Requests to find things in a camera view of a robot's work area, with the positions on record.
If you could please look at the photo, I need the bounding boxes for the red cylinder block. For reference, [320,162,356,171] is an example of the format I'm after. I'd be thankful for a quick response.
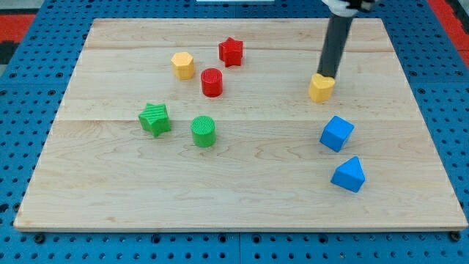
[201,68,223,98]

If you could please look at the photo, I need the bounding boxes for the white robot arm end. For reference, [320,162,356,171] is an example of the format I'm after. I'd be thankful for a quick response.
[322,0,378,18]

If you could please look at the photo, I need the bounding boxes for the yellow heart block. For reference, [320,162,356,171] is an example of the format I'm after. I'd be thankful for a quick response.
[309,73,336,103]

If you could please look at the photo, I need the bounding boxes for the wooden board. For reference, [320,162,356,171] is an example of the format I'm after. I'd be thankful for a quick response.
[14,18,468,232]

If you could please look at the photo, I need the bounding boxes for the green cylinder block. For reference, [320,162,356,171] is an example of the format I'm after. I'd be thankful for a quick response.
[191,116,216,147]

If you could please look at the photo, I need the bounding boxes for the green star block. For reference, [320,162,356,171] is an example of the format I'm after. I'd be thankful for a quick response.
[139,103,171,138]

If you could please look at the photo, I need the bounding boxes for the red star block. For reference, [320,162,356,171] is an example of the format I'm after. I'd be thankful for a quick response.
[218,37,243,67]

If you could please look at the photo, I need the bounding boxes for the yellow hexagon block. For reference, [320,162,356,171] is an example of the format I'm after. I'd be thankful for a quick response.
[171,51,195,80]

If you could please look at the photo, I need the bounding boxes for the blue cube block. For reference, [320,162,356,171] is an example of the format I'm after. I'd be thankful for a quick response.
[320,116,355,153]

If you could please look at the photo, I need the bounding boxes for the blue triangle block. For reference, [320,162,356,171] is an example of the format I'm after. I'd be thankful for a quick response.
[330,156,366,193]

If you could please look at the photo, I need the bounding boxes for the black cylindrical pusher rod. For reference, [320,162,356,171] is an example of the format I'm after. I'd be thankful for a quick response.
[317,13,353,78]

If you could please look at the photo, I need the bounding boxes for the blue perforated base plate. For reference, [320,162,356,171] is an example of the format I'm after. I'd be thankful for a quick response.
[1,1,468,263]

